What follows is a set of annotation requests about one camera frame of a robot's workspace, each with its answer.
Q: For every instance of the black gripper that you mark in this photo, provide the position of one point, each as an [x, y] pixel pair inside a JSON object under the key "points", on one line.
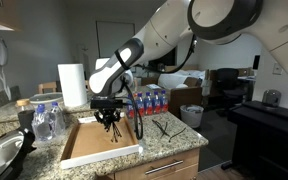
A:
{"points": [[107, 114]]}

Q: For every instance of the large black zip tie bundle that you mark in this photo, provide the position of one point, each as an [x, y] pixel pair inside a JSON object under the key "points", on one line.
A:
{"points": [[114, 135]]}

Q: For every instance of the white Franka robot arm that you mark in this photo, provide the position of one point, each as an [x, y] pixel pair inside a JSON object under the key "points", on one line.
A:
{"points": [[170, 26]]}

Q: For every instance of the cardboard box cover white rim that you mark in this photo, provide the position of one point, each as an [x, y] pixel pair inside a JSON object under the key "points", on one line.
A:
{"points": [[90, 140]]}

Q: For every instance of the wooden counter base cabinet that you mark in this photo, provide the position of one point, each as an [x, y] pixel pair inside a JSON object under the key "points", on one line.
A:
{"points": [[130, 170]]}

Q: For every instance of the Fiji water bottle blue cap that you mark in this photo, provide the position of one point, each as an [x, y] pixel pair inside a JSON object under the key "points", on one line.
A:
{"points": [[164, 104], [131, 111], [156, 105], [140, 106], [148, 106]]}

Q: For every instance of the clear water bottle blue cap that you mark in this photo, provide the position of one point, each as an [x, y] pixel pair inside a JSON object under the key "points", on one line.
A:
{"points": [[42, 126], [58, 120]]}

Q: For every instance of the white paper towel roll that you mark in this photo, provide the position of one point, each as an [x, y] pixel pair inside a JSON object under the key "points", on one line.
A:
{"points": [[72, 85]]}

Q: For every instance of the white round dish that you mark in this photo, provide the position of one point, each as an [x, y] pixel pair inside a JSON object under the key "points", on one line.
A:
{"points": [[45, 98]]}

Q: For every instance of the wooden slatted chair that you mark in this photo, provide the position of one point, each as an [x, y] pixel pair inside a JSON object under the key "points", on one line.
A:
{"points": [[47, 85]]}

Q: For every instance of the white bedding pile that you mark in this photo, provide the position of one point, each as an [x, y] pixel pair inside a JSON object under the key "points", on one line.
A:
{"points": [[174, 80]]}

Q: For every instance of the white trash can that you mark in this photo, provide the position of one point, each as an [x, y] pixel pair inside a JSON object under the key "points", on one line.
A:
{"points": [[190, 120]]}

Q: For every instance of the glass jar tan lid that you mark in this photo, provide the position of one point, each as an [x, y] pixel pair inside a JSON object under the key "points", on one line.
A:
{"points": [[23, 102]]}

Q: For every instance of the black office chair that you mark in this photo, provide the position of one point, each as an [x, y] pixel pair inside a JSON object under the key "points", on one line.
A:
{"points": [[227, 78]]}

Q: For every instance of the wooden upper cabinet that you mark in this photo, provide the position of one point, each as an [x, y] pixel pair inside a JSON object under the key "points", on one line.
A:
{"points": [[0, 11]]}

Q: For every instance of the black piano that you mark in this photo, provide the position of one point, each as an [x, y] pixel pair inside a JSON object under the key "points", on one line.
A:
{"points": [[267, 133]]}

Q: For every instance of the black flat panel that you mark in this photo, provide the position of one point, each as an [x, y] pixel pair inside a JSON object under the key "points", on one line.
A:
{"points": [[256, 62]]}

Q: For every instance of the silver metal container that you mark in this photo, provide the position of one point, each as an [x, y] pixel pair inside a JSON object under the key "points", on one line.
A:
{"points": [[271, 98]]}

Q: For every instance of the black wall television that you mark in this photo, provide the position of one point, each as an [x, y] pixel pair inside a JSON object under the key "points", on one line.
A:
{"points": [[165, 60]]}

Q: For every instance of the white wall plate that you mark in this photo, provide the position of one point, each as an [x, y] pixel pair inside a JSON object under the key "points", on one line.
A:
{"points": [[277, 68]]}

